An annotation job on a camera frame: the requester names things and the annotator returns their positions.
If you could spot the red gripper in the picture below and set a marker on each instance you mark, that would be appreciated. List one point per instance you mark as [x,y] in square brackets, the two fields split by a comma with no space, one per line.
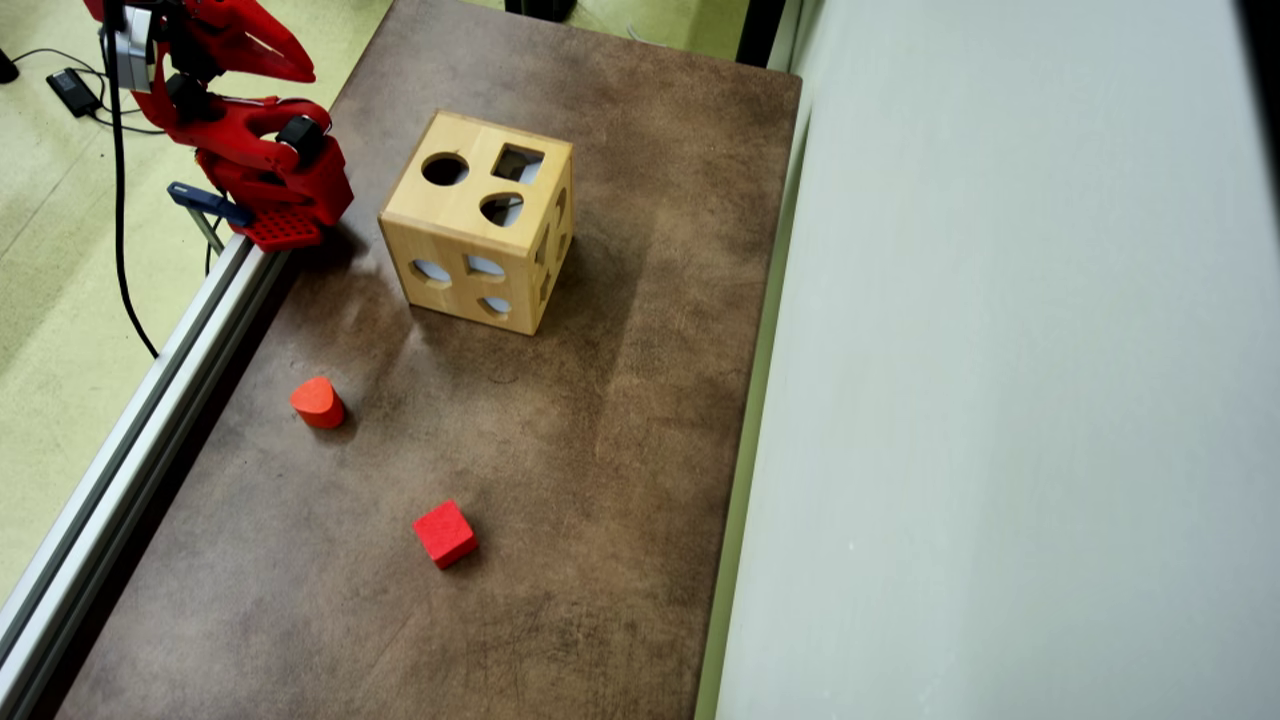
[262,48]

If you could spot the red robot arm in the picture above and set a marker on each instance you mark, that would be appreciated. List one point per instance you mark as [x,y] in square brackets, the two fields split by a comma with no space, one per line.
[230,140]

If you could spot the wooden shape sorter box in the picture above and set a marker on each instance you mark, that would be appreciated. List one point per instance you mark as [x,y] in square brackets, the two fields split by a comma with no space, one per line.
[440,210]

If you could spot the blue clamp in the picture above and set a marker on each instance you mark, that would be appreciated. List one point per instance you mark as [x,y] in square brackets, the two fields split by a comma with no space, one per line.
[205,200]

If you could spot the black power adapter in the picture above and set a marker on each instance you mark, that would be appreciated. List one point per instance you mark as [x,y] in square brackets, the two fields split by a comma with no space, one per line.
[73,90]

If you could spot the black floor plug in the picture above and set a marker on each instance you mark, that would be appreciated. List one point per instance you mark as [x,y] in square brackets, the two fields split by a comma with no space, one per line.
[7,66]

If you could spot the black furniture base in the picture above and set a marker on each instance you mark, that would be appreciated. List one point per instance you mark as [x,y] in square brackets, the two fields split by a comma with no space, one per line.
[540,8]

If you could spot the red teardrop block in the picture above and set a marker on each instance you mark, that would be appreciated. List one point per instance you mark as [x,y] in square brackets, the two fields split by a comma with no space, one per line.
[317,402]

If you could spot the red cube block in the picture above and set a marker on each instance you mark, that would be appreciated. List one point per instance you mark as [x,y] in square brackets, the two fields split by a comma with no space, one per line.
[445,535]

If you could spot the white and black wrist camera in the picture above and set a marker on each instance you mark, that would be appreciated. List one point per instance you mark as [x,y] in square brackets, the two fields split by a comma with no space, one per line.
[130,50]

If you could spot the black vertical post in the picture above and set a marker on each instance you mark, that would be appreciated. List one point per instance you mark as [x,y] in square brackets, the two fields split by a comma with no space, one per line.
[760,30]

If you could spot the aluminium profile rail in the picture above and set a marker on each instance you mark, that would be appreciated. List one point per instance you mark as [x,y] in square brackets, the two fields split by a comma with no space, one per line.
[100,520]

